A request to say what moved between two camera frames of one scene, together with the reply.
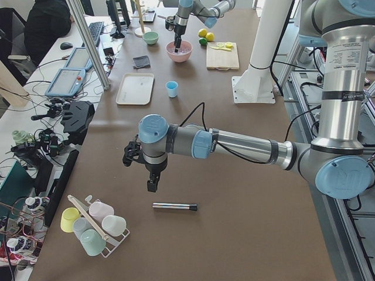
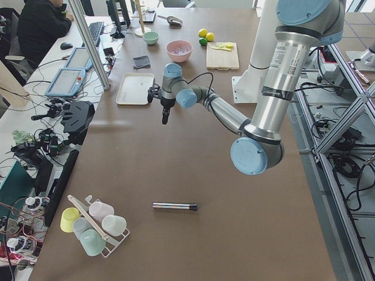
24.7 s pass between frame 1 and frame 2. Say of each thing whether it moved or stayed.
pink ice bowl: stayed
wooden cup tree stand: stayed
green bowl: stayed
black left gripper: moved
